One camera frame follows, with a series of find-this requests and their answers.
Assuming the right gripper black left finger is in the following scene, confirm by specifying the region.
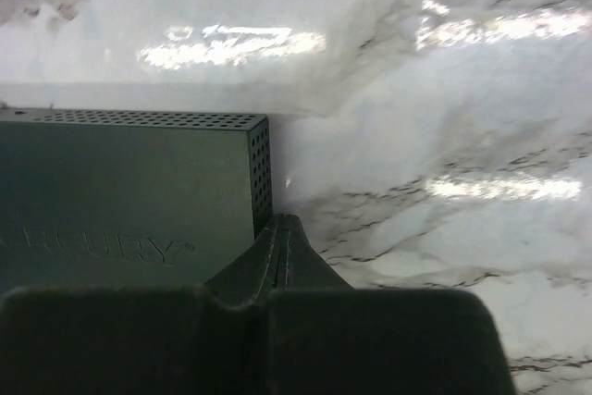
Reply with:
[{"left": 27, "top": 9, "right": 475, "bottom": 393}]
[{"left": 203, "top": 215, "right": 290, "bottom": 308}]

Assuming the black network switch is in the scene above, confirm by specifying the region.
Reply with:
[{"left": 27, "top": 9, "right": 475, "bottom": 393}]
[{"left": 1, "top": 108, "right": 273, "bottom": 290}]

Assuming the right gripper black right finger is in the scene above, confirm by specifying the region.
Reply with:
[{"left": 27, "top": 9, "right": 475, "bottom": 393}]
[{"left": 275, "top": 215, "right": 352, "bottom": 290}]

